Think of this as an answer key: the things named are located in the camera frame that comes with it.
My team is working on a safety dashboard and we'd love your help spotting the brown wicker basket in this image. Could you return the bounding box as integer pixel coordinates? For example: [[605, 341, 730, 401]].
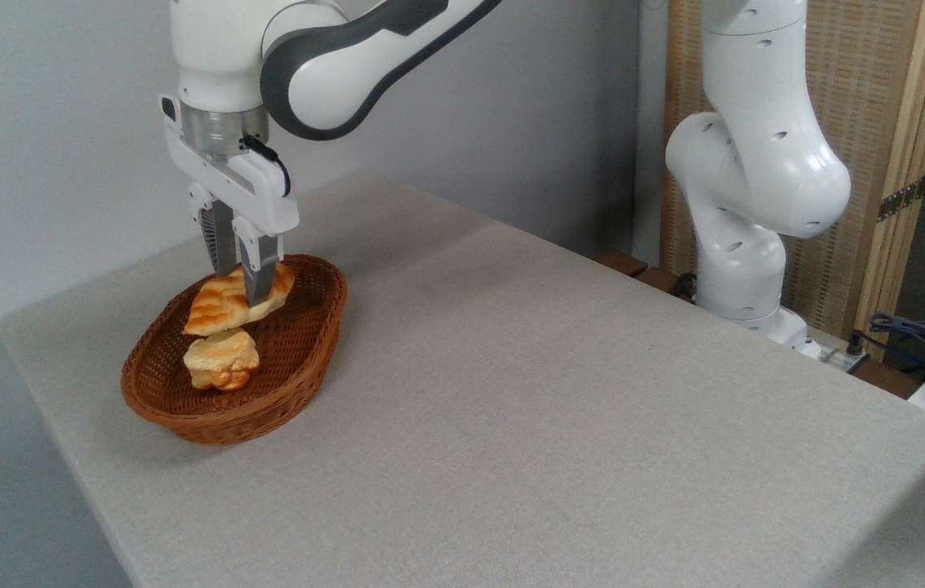
[[121, 253, 349, 447]]

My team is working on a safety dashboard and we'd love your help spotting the brown wooden block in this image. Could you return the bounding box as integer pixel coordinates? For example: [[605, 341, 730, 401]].
[[597, 252, 649, 279]]

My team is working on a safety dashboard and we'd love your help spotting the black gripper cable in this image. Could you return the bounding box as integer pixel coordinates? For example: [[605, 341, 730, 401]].
[[241, 134, 292, 199]]

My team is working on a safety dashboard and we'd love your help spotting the wooden rattan folding screen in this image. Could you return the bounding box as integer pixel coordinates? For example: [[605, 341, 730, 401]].
[[662, 0, 925, 360]]

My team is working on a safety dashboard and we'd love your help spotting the metal screen hinge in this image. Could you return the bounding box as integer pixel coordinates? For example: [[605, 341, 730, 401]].
[[877, 175, 925, 222]]

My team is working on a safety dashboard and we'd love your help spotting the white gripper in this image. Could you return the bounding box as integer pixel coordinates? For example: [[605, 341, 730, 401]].
[[158, 93, 300, 308]]

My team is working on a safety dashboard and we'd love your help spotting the braided golden bread loaf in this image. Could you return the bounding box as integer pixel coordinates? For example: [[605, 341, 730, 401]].
[[183, 261, 297, 337]]

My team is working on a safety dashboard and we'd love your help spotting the round pale bread roll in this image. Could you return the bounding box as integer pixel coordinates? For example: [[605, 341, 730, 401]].
[[183, 328, 260, 392]]

